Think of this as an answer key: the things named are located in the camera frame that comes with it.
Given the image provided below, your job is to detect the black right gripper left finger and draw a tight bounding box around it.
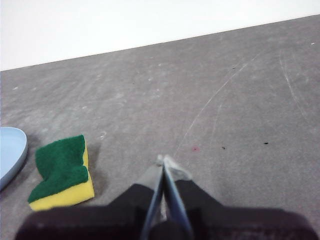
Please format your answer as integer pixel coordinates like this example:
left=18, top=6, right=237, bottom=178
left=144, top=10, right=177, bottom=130
left=14, top=154, right=164, bottom=240

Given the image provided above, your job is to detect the light blue round plate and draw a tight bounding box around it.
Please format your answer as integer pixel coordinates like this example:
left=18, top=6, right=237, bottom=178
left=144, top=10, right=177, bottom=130
left=0, top=126, right=29, bottom=192

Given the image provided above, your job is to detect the yellow sponge with green pad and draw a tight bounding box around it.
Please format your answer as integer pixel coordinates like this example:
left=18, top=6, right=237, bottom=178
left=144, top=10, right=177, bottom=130
left=27, top=134, right=95, bottom=212

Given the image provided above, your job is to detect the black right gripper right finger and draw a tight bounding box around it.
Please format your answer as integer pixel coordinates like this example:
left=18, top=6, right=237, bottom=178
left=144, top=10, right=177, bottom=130
left=163, top=154, right=314, bottom=240

